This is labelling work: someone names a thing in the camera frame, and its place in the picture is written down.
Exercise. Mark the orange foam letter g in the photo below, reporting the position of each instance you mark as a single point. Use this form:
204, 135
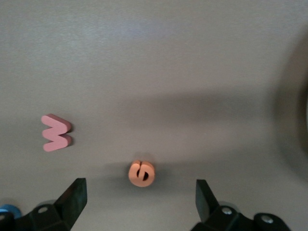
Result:
133, 174

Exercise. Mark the brown table cover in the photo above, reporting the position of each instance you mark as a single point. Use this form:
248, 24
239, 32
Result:
154, 48

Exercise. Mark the pink foam letter w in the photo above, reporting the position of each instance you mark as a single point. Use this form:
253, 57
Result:
54, 134

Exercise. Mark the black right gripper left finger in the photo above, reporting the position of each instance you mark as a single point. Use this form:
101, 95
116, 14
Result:
72, 204

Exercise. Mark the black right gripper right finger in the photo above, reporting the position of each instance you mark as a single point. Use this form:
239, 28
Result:
207, 207

